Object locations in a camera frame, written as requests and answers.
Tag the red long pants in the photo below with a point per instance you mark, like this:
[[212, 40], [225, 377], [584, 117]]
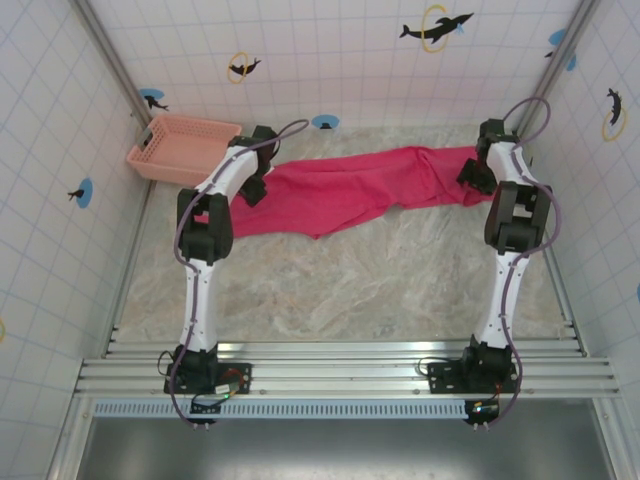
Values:
[[350, 185]]

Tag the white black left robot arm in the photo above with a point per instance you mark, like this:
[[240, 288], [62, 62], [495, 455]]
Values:
[[199, 300]]

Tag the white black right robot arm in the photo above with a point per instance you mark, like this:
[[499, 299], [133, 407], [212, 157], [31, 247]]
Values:
[[502, 300]]

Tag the blue circle seal sticker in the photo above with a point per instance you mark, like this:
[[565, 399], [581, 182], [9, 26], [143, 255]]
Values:
[[325, 121], [82, 192]]

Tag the pink plastic basket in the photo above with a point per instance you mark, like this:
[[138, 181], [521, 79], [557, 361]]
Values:
[[185, 147]]

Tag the blue circle dolphin sticker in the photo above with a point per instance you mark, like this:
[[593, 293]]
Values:
[[151, 99]]

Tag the grey metal panel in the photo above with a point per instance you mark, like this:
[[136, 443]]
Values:
[[350, 450]]

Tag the aluminium side rail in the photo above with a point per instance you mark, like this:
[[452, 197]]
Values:
[[132, 250], [562, 300]]

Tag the aluminium corner post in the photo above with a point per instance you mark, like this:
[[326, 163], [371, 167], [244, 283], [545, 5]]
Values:
[[112, 55], [565, 55]]

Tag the blue circle sticker behind post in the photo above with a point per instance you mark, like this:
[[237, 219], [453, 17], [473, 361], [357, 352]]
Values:
[[559, 37]]

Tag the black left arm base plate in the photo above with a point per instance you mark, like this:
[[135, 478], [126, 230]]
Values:
[[235, 372]]

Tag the aluminium rail beam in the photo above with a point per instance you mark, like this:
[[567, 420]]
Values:
[[340, 372]]

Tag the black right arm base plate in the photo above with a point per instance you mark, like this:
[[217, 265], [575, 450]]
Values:
[[442, 372]]

